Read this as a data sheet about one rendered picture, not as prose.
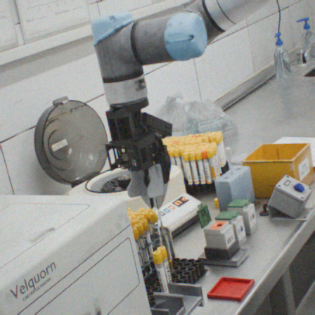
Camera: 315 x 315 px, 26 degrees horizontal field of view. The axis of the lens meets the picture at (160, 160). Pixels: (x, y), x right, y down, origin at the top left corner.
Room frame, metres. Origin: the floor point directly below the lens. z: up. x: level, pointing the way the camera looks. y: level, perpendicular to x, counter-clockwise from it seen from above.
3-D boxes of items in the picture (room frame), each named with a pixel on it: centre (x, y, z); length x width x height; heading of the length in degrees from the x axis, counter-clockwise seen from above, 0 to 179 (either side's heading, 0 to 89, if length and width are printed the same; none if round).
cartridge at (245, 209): (1.39, -0.15, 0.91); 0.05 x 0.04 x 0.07; 57
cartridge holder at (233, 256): (1.27, -0.09, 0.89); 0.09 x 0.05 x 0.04; 55
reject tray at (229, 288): (1.14, -0.08, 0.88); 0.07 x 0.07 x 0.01; 57
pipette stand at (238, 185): (1.50, -0.16, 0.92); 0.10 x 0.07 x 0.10; 142
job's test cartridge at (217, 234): (1.27, -0.09, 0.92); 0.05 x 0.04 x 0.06; 55
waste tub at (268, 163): (1.60, -0.29, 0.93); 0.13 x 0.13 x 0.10; 56
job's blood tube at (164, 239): (1.21, 0.02, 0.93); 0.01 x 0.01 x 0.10; 57
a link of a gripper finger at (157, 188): (1.18, 0.02, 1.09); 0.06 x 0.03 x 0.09; 147
